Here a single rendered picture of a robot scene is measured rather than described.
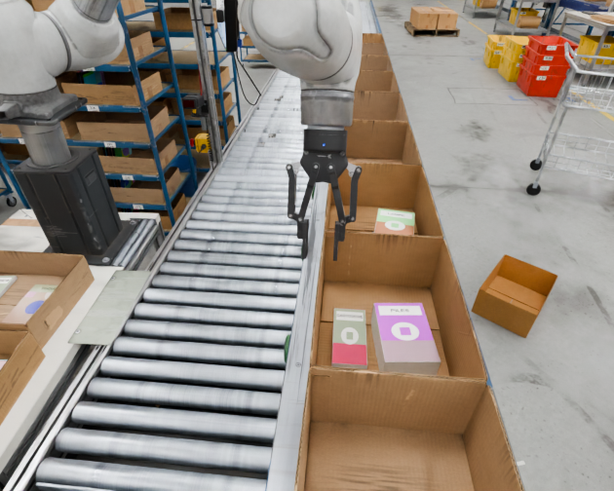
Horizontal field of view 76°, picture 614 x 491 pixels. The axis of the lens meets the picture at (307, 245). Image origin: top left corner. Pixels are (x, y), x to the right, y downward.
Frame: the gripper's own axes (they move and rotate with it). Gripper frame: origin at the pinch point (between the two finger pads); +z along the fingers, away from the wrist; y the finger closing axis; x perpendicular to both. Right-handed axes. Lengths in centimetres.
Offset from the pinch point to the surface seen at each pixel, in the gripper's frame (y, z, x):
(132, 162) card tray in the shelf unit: 119, 3, -149
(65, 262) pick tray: 81, 23, -37
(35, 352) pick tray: 71, 36, -9
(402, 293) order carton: -20.6, 20.1, -25.3
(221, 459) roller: 18, 47, 6
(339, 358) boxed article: -5.0, 26.8, -3.6
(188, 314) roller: 39, 33, -30
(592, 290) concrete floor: -152, 66, -157
